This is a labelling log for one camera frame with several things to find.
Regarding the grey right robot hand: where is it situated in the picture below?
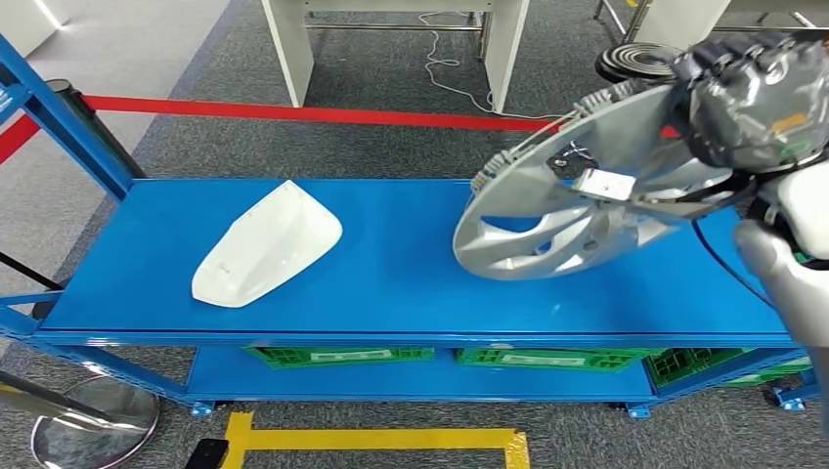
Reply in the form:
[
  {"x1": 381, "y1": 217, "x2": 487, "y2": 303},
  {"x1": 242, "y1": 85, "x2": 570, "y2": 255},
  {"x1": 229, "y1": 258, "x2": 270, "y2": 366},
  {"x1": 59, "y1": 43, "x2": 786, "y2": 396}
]
[{"x1": 670, "y1": 32, "x2": 829, "y2": 173}]

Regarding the silver wheel hubcap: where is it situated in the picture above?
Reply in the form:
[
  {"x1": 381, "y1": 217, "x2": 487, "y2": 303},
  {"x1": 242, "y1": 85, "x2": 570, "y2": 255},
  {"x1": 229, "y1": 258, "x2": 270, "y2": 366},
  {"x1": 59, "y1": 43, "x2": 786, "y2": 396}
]
[{"x1": 452, "y1": 80, "x2": 736, "y2": 282}]

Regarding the blue metal shelf rack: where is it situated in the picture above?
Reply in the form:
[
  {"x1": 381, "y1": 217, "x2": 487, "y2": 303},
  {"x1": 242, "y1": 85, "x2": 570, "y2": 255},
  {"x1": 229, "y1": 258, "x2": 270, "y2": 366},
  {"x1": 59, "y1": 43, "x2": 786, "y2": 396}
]
[
  {"x1": 0, "y1": 35, "x2": 829, "y2": 422},
  {"x1": 770, "y1": 381, "x2": 821, "y2": 413}
]

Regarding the white plastic car part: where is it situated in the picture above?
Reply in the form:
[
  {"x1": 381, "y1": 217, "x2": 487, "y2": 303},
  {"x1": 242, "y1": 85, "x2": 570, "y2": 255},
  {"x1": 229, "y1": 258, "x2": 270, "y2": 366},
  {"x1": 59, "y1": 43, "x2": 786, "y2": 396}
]
[{"x1": 191, "y1": 180, "x2": 344, "y2": 310}]

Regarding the black round stool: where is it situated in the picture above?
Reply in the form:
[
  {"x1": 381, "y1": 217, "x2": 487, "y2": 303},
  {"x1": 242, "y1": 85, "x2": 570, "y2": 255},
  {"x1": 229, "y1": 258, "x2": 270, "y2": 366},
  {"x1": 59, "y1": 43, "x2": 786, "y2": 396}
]
[{"x1": 548, "y1": 41, "x2": 686, "y2": 171}]

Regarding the green plastic crate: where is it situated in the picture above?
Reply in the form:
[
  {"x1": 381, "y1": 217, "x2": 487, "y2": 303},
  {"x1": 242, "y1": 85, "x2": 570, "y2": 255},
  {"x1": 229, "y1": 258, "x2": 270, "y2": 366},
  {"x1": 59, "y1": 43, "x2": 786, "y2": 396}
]
[
  {"x1": 719, "y1": 356, "x2": 814, "y2": 388},
  {"x1": 244, "y1": 346, "x2": 436, "y2": 371},
  {"x1": 647, "y1": 347, "x2": 753, "y2": 390},
  {"x1": 455, "y1": 347, "x2": 655, "y2": 375}
]

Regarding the red barrier belt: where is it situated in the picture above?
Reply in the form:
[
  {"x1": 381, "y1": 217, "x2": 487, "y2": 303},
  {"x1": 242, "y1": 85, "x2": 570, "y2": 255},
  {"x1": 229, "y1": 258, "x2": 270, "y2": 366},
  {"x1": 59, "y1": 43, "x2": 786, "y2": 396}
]
[
  {"x1": 82, "y1": 95, "x2": 681, "y2": 141},
  {"x1": 0, "y1": 114, "x2": 41, "y2": 165}
]

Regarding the black flat block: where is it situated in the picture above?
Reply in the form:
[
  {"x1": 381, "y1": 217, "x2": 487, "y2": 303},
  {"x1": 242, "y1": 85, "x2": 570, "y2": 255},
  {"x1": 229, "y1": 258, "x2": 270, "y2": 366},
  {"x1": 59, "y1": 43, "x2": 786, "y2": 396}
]
[{"x1": 184, "y1": 439, "x2": 229, "y2": 469}]

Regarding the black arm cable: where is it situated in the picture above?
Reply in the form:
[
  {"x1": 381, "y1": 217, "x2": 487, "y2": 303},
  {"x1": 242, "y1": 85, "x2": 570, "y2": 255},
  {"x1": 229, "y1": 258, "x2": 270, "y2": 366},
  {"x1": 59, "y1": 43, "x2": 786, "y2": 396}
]
[{"x1": 691, "y1": 220, "x2": 778, "y2": 310}]

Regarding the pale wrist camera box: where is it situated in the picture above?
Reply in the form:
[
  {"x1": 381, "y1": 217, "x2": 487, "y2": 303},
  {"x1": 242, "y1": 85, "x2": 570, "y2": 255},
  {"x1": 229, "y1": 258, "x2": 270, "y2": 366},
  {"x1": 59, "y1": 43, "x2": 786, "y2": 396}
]
[{"x1": 572, "y1": 168, "x2": 639, "y2": 203}]

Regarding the white floor cable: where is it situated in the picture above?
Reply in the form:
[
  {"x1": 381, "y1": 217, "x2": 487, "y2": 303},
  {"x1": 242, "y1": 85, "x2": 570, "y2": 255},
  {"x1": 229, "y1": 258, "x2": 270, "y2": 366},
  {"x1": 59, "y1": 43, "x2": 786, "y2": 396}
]
[{"x1": 417, "y1": 11, "x2": 565, "y2": 122}]

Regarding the chrome stanchion post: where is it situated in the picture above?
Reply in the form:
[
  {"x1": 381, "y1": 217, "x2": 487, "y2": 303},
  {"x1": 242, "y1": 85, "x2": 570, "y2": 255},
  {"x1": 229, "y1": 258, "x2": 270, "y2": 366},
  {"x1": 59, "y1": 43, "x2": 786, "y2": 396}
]
[
  {"x1": 0, "y1": 369, "x2": 161, "y2": 469},
  {"x1": 46, "y1": 78, "x2": 147, "y2": 181}
]

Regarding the black stanchion post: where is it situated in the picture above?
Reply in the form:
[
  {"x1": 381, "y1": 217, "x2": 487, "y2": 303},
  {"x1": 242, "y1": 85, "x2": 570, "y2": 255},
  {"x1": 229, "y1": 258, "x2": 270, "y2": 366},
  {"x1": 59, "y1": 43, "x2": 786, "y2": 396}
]
[{"x1": 0, "y1": 250, "x2": 66, "y2": 320}]

